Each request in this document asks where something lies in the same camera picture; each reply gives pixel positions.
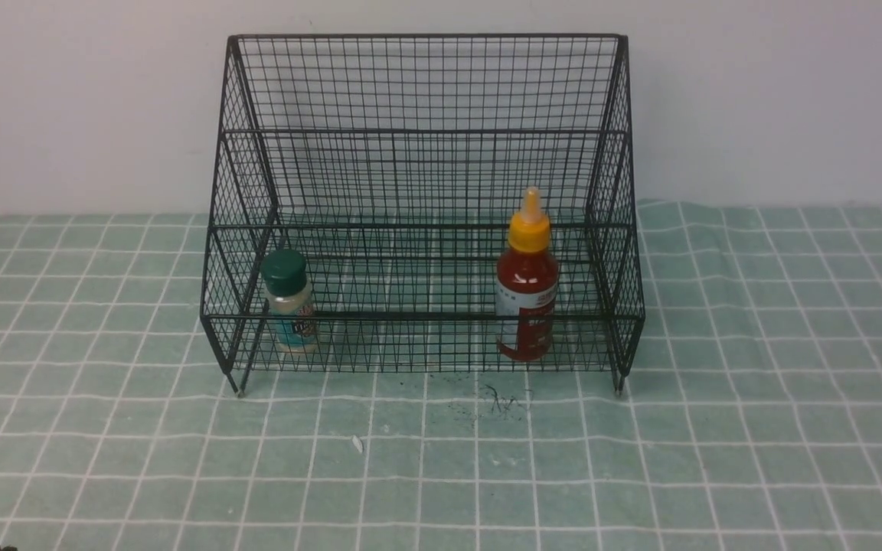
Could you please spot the black wire mesh shelf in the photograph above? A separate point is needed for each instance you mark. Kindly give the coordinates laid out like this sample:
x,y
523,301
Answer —
x,y
393,163

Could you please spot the green checkered tablecloth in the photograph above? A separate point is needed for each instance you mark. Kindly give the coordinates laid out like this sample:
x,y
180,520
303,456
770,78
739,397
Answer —
x,y
752,419

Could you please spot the green-capped seasoning shaker bottle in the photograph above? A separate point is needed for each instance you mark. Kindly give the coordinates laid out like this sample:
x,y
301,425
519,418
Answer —
x,y
289,293

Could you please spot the red sauce bottle yellow cap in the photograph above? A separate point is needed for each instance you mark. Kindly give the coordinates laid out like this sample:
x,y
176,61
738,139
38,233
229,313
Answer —
x,y
527,276

